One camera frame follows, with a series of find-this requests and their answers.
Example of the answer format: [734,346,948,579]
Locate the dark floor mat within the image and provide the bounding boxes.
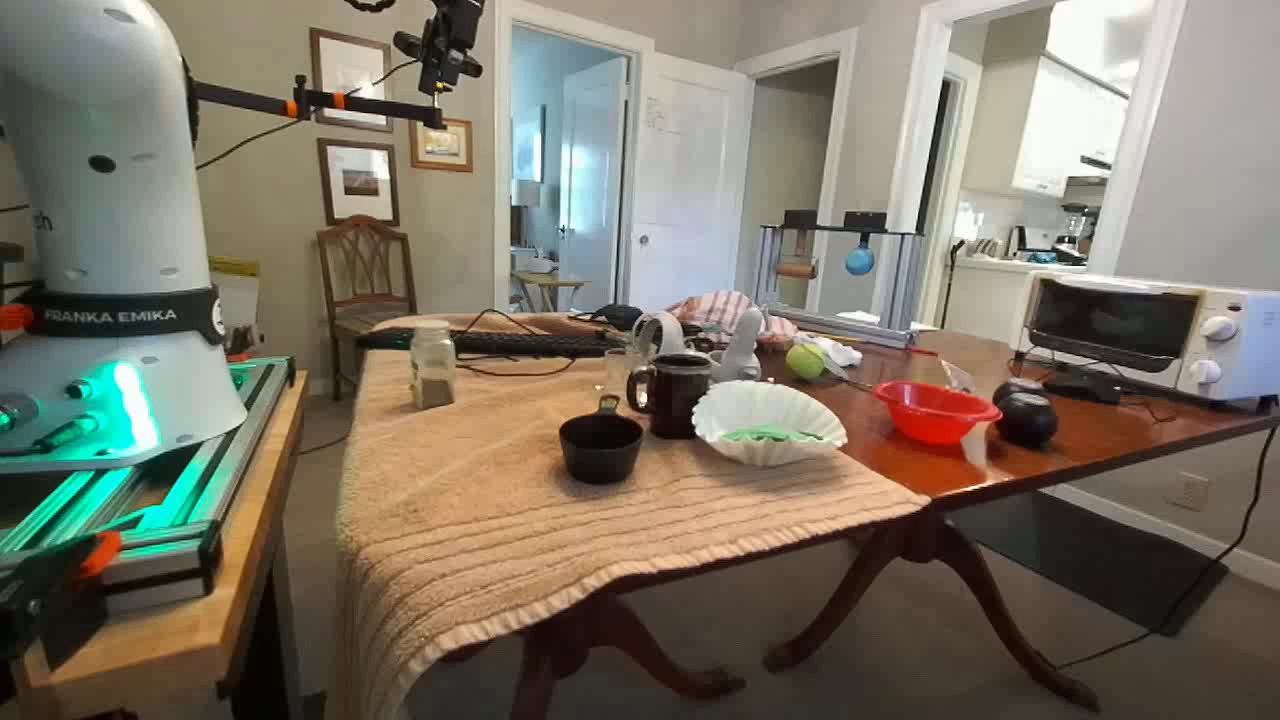
[948,491,1230,636]

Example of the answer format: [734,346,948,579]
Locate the black keyboard cable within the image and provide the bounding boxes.
[454,303,615,379]

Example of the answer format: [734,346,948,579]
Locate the white crumpled tissue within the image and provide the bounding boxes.
[813,331,866,378]

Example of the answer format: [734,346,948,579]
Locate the black boom camera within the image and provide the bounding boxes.
[390,29,465,95]

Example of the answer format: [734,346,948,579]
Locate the white toaster oven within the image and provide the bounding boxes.
[1014,273,1280,411]

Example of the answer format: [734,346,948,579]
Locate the white wall outlet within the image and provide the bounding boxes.
[1170,468,1217,512]

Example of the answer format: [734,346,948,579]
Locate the small black cup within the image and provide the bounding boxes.
[994,383,1062,453]

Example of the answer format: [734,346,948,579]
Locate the yellow green tennis ball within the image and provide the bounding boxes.
[784,341,831,383]

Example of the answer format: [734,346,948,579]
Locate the small glass jar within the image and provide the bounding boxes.
[409,320,460,411]

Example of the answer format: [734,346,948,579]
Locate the black rounded case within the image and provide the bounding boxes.
[583,299,649,338]

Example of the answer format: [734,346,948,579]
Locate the small black bowl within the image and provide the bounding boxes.
[555,410,649,489]

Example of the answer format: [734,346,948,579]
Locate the aluminium robot base rails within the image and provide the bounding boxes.
[0,351,295,605]

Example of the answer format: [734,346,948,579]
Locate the orange red plastic bowl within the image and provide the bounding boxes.
[871,378,1009,453]

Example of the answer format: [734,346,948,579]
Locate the white kitchen wall cabinet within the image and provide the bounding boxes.
[1009,54,1137,205]

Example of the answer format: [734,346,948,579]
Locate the dark wooden chair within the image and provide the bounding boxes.
[310,218,420,405]

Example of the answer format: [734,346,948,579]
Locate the white door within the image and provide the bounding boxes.
[623,54,755,318]

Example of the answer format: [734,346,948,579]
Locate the wooden robot cart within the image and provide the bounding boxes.
[12,373,310,720]

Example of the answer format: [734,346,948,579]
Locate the dark brown mug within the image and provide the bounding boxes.
[623,351,722,443]

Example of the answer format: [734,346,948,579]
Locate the black toaster power cable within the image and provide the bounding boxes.
[1057,411,1280,672]

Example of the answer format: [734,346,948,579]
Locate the small wooden side table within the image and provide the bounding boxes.
[510,273,590,311]

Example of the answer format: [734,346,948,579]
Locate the white paper coffee filter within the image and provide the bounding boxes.
[689,378,851,473]

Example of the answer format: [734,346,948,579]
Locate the tan ribbed tablecloth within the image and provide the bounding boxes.
[322,311,931,720]

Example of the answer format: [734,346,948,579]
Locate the clear drinking glass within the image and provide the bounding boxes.
[590,341,630,416]

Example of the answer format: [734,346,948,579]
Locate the green packet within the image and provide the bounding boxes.
[722,423,825,447]

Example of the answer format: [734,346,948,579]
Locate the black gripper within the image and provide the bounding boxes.
[422,0,489,70]

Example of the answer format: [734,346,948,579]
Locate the framed wall picture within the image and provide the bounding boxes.
[317,135,403,233]
[306,29,395,135]
[409,117,477,177]

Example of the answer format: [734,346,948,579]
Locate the black orange clamp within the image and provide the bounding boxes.
[0,529,126,697]

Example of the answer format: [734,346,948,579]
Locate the wooden table pedestal leg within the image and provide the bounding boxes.
[506,591,747,720]
[761,512,1103,717]

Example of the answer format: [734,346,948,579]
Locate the white kitchen counter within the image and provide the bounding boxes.
[941,254,1071,348]

